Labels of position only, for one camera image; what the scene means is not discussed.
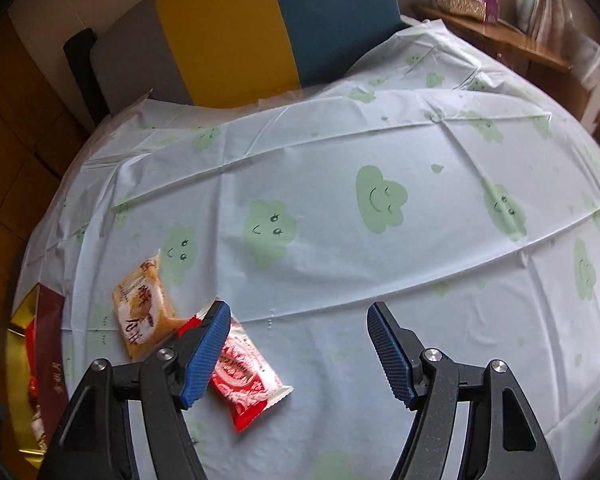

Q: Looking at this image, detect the long red snack packet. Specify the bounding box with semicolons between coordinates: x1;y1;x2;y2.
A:
176;314;295;434

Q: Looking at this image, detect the beige pastry packet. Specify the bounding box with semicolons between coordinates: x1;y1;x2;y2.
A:
112;252;186;361

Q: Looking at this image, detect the gold maroon gift tin box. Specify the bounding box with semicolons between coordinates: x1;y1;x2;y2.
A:
6;283;68;467

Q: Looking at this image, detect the white green cloud tablecloth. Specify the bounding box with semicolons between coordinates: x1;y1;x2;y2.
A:
17;23;600;479

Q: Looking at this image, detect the wooden side shelf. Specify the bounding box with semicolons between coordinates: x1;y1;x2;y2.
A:
412;4;588;119

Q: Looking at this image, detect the grey yellow blue sofa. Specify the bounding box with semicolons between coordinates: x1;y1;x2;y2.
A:
90;0;403;113

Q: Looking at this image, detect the woven tissue basket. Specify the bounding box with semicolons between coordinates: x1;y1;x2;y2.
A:
434;0;486;22

